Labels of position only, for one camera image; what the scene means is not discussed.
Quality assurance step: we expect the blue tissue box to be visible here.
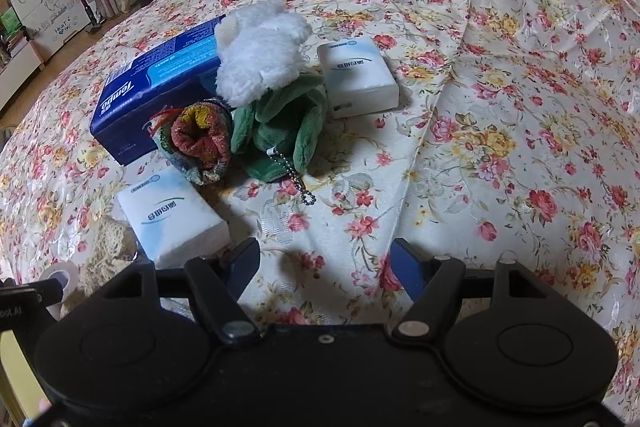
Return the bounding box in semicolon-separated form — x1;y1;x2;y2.
90;14;236;166

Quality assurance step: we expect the cream crochet doily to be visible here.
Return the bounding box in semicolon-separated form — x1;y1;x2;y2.
75;214;151;303

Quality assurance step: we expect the multicolour knitted pouch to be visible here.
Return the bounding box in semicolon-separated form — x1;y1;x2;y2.
145;99;235;185

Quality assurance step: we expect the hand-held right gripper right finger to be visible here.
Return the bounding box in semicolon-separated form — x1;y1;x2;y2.
389;237;556;343

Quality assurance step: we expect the floral bedspread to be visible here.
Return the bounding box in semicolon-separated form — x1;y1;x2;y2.
0;0;640;388

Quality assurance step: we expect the white tissue packet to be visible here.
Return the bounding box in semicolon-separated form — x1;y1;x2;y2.
316;38;401;120
117;169;232;269

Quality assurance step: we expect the white tape roll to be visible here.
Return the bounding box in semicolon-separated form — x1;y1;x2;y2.
41;263;80;304

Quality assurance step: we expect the white low shelf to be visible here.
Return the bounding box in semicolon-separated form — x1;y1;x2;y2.
0;37;43;112

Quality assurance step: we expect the white and green plush toy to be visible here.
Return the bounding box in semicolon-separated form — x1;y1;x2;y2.
214;0;328;208

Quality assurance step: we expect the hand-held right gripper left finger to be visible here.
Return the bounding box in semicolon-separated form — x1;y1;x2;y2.
97;237;263;346

